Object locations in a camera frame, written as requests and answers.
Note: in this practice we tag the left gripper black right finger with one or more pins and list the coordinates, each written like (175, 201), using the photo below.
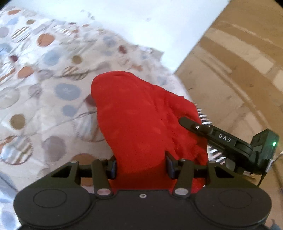
(182, 171)

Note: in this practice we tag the red knit sweater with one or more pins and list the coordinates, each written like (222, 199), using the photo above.
(139, 122)

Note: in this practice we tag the wooden wardrobe panel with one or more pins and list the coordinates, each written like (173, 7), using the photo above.
(234, 73)

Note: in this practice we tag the patterned shell print duvet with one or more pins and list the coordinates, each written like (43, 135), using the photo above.
(48, 117)

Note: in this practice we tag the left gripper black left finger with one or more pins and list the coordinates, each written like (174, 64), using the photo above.
(103, 170)

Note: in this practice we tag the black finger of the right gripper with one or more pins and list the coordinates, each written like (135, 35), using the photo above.
(215, 137)

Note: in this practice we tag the striped bed sheet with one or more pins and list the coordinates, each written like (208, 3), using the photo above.
(235, 159)

